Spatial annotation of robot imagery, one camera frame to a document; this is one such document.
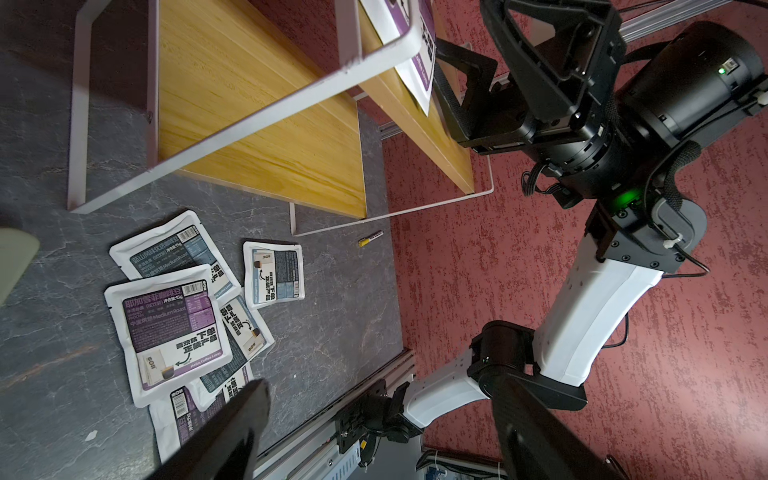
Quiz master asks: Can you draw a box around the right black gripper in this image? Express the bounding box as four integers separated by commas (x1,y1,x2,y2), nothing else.
433,1,624,174

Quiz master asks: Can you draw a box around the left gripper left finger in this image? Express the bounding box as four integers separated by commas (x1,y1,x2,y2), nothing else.
149,379,271,479

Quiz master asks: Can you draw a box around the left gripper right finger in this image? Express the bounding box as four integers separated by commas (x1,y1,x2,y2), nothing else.
490,376,622,479

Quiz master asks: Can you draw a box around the purple coffee bag bottom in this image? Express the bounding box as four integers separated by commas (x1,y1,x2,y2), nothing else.
149,363,253,463

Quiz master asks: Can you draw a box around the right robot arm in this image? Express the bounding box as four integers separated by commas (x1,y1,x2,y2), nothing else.
335,1,767,451

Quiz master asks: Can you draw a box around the beige eraser block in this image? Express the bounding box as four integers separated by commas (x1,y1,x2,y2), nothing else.
0,227,40,304

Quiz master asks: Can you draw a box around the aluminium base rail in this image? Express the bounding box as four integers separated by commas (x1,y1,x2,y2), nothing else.
253,350,415,479

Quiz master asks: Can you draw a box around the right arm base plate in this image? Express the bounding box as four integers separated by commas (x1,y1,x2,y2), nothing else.
334,379,392,454

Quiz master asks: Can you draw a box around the white frame wooden shelf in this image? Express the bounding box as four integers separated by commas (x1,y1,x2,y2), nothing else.
67,1,478,226

